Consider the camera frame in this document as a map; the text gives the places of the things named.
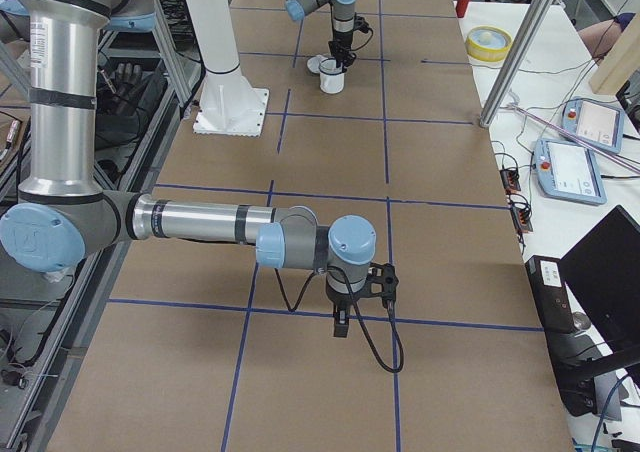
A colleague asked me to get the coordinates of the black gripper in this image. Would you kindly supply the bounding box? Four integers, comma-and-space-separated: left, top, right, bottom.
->
333, 262, 399, 338
328, 40, 356, 73

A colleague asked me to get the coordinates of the white enamel cup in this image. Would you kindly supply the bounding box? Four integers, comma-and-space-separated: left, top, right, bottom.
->
319, 58, 345, 95

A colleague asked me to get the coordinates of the yellow tape roll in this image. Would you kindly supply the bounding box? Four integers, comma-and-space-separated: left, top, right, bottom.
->
465, 26, 513, 63

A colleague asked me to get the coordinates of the reacher grabber stick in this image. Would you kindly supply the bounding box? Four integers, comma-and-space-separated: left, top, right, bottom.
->
506, 102, 639, 178

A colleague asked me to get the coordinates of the black computer box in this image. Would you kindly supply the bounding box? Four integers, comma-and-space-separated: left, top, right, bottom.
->
525, 255, 574, 334

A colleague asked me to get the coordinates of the near blue teach pendant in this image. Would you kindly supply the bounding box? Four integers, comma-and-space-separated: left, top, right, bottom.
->
533, 138, 607, 205

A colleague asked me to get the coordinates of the blue teach pendant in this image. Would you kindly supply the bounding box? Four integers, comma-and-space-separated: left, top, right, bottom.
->
533, 138, 607, 205
561, 97, 624, 154

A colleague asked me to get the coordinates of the far blue teach pendant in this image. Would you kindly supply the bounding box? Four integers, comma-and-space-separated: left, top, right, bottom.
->
561, 97, 624, 154

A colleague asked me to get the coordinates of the black laptop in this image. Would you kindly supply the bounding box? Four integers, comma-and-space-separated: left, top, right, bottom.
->
560, 205, 639, 351

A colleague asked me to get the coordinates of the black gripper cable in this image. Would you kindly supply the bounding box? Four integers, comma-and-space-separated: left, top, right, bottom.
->
272, 266, 405, 374

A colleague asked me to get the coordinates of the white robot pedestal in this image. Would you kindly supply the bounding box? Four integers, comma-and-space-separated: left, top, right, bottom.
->
186, 0, 269, 137

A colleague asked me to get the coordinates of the aluminium frame post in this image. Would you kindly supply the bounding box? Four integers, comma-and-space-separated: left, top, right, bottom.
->
479, 0, 553, 128

